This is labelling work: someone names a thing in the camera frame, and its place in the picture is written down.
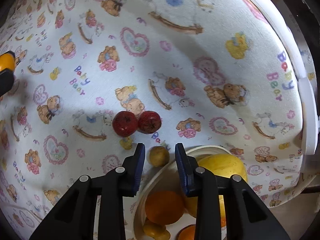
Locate large yellow pomelo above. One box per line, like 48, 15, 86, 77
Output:
183, 153, 248, 218

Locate small orange mandarin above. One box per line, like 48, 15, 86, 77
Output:
177, 225, 196, 240

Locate large orange mandarin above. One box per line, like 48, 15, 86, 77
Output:
145, 191, 184, 225

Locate red hawthorn fruit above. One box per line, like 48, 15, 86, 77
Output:
138, 111, 162, 134
112, 111, 138, 138

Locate small yellow kumquat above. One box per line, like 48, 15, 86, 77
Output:
0, 50, 16, 72

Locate cream ceramic plate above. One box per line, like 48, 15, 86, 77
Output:
131, 145, 230, 239

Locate white desk lamp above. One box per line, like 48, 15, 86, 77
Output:
249, 0, 319, 155

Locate baby bear printed cloth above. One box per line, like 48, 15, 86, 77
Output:
1, 0, 305, 239

